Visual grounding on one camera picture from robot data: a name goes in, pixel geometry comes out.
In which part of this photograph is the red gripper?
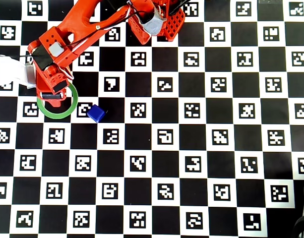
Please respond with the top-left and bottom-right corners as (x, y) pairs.
(35, 64), (71, 108)

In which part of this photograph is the blue cube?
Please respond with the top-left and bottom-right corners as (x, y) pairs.
(86, 104), (106, 123)

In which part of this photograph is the black white marker checkerboard mat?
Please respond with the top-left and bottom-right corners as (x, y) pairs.
(0, 0), (304, 238)

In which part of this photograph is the black tripod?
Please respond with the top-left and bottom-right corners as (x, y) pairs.
(293, 179), (304, 238)

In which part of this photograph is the green ring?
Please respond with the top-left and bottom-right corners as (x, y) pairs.
(36, 81), (79, 120)

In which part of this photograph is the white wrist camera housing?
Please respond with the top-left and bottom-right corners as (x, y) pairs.
(0, 55), (36, 89)

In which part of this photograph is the black camera cable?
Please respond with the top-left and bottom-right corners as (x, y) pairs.
(17, 9), (145, 60)

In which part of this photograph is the gray duct tape piece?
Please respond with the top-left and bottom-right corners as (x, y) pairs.
(141, 6), (167, 37)

